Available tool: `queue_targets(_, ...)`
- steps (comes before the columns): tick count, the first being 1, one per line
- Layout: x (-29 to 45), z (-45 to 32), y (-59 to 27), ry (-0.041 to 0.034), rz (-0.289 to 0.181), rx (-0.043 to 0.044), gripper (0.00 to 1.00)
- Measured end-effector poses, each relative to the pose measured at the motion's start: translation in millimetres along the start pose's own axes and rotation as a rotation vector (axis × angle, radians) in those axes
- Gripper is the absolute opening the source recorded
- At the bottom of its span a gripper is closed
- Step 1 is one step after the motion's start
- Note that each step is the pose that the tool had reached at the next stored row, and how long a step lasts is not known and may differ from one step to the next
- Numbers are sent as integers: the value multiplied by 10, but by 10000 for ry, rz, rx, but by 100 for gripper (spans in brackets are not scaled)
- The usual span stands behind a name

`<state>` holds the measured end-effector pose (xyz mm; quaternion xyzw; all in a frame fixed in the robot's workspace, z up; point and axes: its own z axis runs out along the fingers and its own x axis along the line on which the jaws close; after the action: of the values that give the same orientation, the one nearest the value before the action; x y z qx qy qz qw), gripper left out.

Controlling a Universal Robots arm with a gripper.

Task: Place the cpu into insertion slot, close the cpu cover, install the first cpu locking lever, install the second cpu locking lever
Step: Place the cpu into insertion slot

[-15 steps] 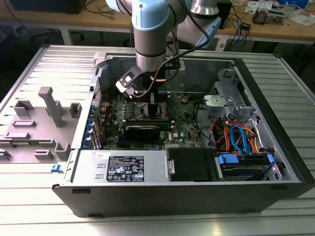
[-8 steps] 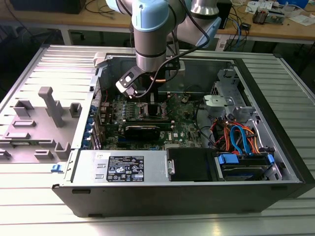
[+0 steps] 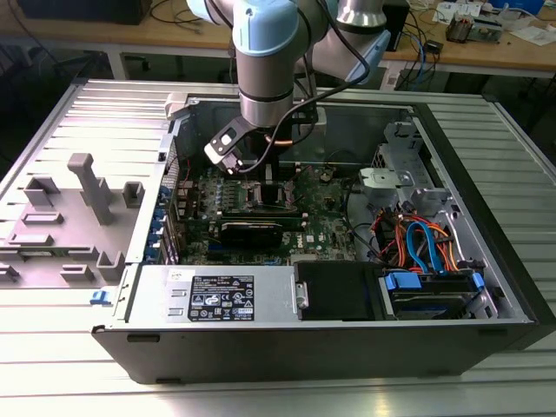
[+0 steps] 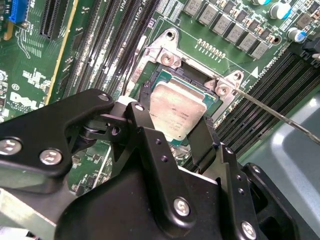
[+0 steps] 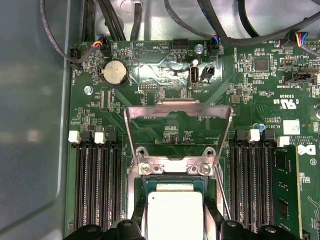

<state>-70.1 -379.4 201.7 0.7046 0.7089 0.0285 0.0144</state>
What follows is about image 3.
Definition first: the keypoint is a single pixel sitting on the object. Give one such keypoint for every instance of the black equipment box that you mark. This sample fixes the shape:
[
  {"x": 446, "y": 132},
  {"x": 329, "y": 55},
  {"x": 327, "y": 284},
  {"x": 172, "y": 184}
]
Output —
[{"x": 82, "y": 11}]

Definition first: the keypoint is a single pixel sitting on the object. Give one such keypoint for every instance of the black upright tower box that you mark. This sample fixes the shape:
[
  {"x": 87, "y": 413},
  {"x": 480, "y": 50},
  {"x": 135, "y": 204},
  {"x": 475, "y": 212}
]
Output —
[{"x": 401, "y": 26}]

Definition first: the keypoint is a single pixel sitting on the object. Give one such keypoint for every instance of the blue plastic clip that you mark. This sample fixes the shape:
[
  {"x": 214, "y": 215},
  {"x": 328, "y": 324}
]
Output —
[{"x": 99, "y": 297}]

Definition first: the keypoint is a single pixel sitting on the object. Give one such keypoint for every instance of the round coin cell battery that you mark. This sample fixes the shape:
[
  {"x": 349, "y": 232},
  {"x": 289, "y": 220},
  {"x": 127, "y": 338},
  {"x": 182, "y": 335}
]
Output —
[{"x": 326, "y": 175}]

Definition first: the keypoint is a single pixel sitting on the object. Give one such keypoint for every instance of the wooden workbench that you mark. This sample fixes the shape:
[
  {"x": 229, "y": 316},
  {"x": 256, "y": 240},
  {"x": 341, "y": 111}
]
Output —
[{"x": 87, "y": 32}]

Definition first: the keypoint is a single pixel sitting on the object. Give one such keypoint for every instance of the metal heatsink cooler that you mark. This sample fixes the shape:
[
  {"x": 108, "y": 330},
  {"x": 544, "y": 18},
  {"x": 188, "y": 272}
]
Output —
[{"x": 459, "y": 28}]

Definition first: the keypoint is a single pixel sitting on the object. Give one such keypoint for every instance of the grey parts rack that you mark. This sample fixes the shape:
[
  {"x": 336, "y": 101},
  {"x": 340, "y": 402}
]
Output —
[{"x": 123, "y": 230}]

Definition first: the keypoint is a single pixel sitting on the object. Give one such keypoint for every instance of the silver bracket with round hole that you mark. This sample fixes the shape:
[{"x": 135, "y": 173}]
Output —
[{"x": 373, "y": 184}]

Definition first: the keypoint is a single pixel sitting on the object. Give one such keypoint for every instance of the silver power supply unit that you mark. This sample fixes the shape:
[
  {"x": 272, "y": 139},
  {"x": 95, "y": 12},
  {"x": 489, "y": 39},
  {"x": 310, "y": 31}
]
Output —
[{"x": 147, "y": 299}]

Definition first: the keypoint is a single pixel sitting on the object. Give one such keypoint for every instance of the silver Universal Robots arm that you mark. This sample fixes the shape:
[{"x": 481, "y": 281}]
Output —
[{"x": 265, "y": 87}]

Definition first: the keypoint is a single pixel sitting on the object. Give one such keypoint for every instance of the perforated metal drive cage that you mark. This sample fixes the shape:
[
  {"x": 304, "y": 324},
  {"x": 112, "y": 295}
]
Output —
[{"x": 393, "y": 150}]

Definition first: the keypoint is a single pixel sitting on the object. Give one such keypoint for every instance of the black open PC case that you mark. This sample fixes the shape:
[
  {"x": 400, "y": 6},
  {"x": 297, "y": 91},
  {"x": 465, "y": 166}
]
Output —
[{"x": 282, "y": 352}]

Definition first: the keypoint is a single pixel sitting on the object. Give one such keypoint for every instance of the white printed sheet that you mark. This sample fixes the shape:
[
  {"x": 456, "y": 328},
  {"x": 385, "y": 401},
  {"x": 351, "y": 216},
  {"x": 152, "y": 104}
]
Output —
[{"x": 447, "y": 12}]

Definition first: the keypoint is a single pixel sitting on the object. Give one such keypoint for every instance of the white paper sheet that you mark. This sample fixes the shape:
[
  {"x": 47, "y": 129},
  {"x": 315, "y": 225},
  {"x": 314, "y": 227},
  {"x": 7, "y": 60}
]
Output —
[{"x": 534, "y": 35}]

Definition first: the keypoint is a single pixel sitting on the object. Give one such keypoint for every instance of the blue card retention clip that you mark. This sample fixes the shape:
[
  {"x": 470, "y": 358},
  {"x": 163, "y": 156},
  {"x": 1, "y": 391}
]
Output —
[
  {"x": 160, "y": 213},
  {"x": 156, "y": 234},
  {"x": 163, "y": 194},
  {"x": 152, "y": 253}
]

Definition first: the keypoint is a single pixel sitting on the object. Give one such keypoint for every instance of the hard disk in blue carrier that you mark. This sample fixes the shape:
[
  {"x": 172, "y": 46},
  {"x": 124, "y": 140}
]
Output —
[{"x": 428, "y": 299}]

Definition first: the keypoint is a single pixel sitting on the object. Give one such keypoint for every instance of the small black box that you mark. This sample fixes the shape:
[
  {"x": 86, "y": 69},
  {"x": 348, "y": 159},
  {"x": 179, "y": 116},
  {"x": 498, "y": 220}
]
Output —
[{"x": 434, "y": 47}]

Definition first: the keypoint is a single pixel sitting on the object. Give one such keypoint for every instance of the RAM slot with black clip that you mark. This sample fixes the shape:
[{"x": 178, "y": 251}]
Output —
[
  {"x": 290, "y": 176},
  {"x": 290, "y": 166}
]

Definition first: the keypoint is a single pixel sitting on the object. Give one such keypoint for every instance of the grey electronic device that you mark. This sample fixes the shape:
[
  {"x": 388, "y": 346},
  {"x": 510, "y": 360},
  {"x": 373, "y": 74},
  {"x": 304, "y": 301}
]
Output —
[{"x": 488, "y": 26}]

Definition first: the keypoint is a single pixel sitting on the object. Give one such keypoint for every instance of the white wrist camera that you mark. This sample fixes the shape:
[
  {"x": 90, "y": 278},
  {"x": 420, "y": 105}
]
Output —
[{"x": 221, "y": 145}]

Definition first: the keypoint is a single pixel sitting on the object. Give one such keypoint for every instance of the green RAM stick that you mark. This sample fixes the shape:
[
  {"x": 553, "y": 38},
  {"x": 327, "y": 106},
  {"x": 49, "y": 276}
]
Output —
[{"x": 260, "y": 213}]

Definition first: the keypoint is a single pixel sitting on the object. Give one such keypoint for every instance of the black graphics card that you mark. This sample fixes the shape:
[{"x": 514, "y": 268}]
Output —
[{"x": 249, "y": 236}]

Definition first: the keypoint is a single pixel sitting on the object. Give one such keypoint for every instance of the RAM slot with white clip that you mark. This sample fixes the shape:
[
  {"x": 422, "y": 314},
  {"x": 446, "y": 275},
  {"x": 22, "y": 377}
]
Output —
[
  {"x": 290, "y": 161},
  {"x": 290, "y": 171}
]

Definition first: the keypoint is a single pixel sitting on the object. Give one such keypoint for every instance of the green Dell motherboard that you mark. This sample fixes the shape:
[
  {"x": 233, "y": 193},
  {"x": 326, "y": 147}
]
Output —
[{"x": 323, "y": 217}]

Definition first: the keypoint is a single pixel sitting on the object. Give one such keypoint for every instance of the grey corner fixture block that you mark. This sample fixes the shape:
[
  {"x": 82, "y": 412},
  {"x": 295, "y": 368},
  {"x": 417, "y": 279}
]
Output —
[{"x": 176, "y": 104}]

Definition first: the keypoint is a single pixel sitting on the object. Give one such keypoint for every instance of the dark office chair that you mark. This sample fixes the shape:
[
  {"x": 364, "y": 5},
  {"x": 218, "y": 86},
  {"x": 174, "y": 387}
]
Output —
[{"x": 43, "y": 78}]

